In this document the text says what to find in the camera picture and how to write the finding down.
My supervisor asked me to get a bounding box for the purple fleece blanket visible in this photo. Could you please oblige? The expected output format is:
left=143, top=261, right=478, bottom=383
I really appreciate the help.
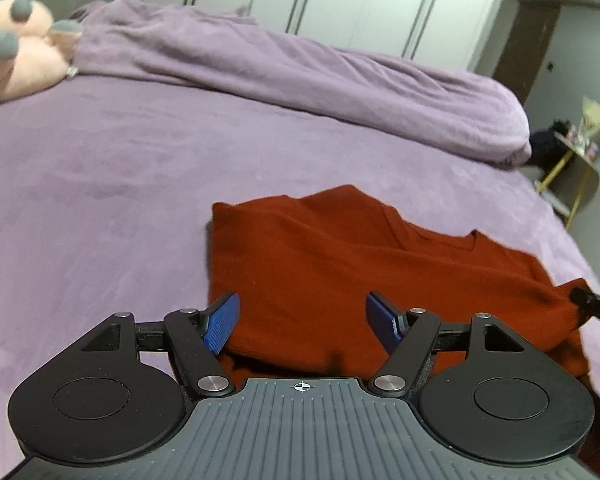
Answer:
left=70, top=0, right=533, bottom=170

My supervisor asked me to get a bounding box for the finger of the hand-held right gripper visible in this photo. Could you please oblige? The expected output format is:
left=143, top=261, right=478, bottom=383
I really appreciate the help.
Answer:
left=569, top=285, right=600, bottom=335

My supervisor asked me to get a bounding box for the brown wooden door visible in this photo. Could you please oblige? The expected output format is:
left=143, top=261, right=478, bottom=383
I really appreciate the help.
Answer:
left=492, top=0, right=561, bottom=107

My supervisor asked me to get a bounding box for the yellow-legged side table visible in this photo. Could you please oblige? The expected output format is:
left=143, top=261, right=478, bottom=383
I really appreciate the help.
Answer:
left=536, top=131, right=600, bottom=231

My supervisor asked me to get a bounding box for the dark cloth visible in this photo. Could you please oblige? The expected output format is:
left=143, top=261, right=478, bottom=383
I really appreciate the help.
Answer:
left=527, top=119, right=574, bottom=173

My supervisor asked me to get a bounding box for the cream wrapped bouquet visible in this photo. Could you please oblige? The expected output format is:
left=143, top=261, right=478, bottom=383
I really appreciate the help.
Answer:
left=578, top=95, right=600, bottom=156

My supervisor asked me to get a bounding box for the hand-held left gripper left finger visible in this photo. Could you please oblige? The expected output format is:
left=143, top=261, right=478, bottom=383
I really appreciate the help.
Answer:
left=81, top=293, right=242, bottom=397

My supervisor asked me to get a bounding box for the purple bed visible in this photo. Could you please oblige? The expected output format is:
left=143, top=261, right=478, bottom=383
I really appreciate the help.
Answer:
left=0, top=67, right=600, bottom=480

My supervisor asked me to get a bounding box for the red knit sweater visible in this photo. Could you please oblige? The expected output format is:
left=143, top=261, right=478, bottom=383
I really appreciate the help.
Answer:
left=207, top=184, right=600, bottom=480

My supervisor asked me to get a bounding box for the pink plush toy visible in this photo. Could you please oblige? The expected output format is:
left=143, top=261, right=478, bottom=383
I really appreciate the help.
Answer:
left=0, top=0, right=84, bottom=106

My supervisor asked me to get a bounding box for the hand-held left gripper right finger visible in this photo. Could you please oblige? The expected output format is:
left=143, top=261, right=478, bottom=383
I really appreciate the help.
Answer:
left=365, top=290, right=527, bottom=399

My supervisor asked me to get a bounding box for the white wardrobe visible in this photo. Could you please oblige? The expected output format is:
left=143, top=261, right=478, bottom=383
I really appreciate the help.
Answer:
left=143, top=0, right=517, bottom=79

